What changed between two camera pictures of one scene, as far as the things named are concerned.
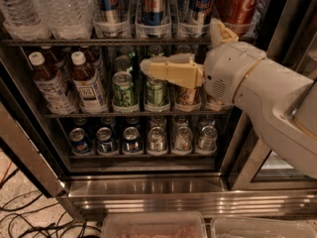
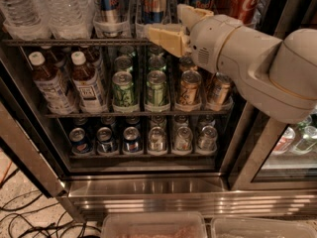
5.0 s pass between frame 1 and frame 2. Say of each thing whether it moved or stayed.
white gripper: moved
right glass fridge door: stayed
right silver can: stayed
